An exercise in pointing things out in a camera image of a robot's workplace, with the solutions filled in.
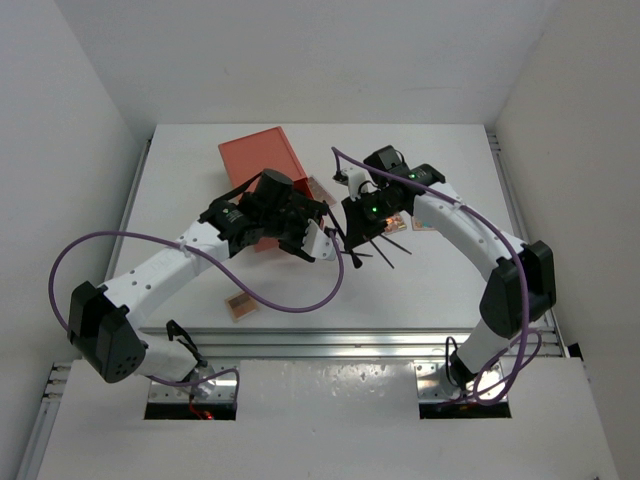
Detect purple cable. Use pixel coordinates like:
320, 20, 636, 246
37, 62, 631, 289
330, 145, 544, 406
49, 228, 346, 389

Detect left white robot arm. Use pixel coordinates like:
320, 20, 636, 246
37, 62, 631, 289
68, 169, 335, 383

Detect small brown eyeshadow palette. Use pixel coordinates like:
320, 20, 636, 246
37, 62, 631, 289
225, 291, 259, 324

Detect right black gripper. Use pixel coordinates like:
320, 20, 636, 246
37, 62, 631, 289
343, 190, 403, 250

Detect metal base plate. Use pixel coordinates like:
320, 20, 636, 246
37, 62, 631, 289
149, 361, 240, 404
413, 360, 509, 402

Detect beige glitter eyeshadow palette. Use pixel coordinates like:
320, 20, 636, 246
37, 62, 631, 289
411, 216, 434, 231

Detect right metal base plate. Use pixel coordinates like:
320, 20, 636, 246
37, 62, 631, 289
413, 360, 509, 402

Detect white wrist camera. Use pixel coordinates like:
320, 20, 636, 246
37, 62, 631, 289
301, 219, 336, 261
333, 167, 370, 201

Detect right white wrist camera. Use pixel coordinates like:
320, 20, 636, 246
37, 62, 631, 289
333, 167, 370, 201

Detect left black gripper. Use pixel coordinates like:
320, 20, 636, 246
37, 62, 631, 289
260, 193, 327, 255

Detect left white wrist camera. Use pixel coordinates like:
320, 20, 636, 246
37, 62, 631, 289
301, 219, 336, 261

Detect pink clear palette behind box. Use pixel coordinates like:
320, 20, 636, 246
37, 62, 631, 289
307, 176, 336, 208

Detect aluminium frame rail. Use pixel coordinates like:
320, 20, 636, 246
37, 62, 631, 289
36, 124, 573, 479

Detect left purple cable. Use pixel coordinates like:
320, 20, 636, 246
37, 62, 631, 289
49, 228, 346, 389

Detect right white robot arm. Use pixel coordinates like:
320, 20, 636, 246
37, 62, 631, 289
334, 145, 556, 397

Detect orange drawer organizer box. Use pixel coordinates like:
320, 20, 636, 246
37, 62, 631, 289
200, 127, 313, 256

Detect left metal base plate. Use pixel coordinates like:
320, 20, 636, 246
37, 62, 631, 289
149, 361, 240, 404

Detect thin black makeup brush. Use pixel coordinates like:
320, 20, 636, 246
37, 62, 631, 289
368, 239, 395, 269

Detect clear orange eyeshadow palette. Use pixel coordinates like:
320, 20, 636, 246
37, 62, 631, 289
384, 213, 407, 235

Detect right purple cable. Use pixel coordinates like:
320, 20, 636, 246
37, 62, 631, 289
330, 145, 544, 406

